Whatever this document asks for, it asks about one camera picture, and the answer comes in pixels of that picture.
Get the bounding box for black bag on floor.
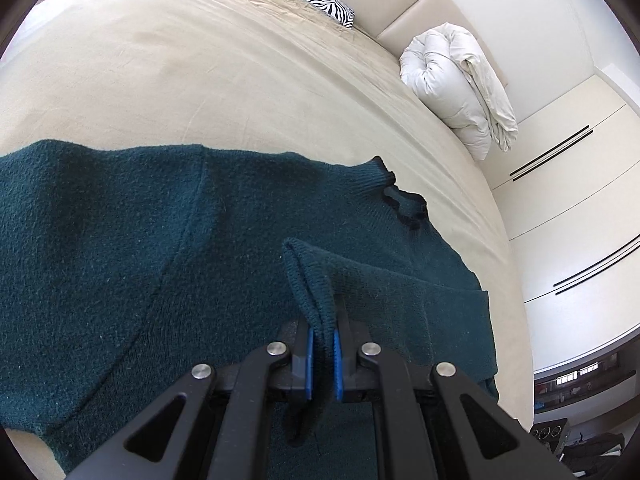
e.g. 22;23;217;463
529;418;626;479

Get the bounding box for white wardrobe black handles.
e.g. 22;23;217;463
480;75;639;375

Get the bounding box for beige bed sheet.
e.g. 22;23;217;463
0;0;536;480

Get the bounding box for dark low shelf unit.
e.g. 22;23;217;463
534;338;639;414

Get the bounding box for white folded duvet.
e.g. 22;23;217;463
399;23;518;162

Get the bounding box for dark teal knit sweater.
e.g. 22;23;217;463
1;141;497;479

